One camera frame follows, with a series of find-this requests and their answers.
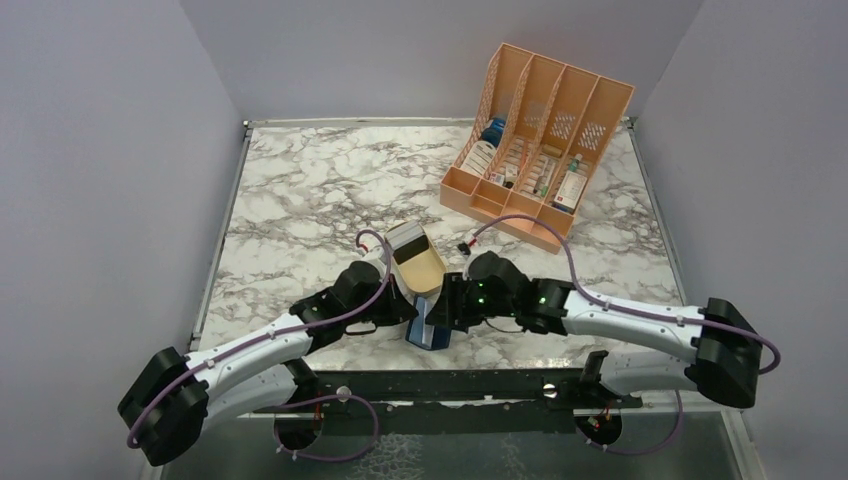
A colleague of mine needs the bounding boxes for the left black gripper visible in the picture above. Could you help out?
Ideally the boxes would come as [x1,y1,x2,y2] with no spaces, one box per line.
[345,274,419,327]

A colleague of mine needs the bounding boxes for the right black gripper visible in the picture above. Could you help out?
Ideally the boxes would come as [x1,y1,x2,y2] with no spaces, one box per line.
[426,271,517,328]

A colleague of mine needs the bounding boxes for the blue leather card holder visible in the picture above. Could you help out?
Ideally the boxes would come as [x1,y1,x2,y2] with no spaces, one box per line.
[405,295,452,351]

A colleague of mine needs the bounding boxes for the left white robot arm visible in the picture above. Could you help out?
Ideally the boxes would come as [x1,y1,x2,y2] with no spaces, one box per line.
[117,261,417,466]

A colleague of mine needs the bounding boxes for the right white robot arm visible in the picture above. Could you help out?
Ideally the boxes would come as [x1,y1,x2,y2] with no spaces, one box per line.
[426,252,763,409]

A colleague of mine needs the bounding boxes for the credit cards in tray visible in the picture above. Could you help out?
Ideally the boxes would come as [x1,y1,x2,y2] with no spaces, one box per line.
[385,221,430,265]

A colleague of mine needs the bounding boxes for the tan oval tray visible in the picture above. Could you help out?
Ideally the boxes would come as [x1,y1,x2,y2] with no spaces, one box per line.
[392,235,447,297]

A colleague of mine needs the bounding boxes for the small items in organizer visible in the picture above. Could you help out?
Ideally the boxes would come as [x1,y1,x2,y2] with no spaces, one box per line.
[488,163,519,189]

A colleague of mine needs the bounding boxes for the white red box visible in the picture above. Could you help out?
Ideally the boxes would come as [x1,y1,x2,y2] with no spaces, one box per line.
[553,171,588,210]

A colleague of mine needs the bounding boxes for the blue round container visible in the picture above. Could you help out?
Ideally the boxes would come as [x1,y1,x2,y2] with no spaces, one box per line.
[480,117,506,148]

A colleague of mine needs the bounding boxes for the orange desk organizer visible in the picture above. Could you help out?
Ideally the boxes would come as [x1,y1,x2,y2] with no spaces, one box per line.
[440,43,634,253]

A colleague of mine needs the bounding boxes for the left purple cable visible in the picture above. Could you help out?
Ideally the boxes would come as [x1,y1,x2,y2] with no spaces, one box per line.
[125,229,396,452]

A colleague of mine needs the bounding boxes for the purple cable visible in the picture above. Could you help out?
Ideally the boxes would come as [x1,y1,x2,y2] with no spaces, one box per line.
[125,229,396,452]
[463,213,783,376]

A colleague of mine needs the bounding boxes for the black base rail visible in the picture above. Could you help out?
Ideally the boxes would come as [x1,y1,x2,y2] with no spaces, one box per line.
[263,368,642,436]

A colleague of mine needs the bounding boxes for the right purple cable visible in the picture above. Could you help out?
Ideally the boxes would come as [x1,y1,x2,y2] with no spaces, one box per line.
[463,213,783,376]

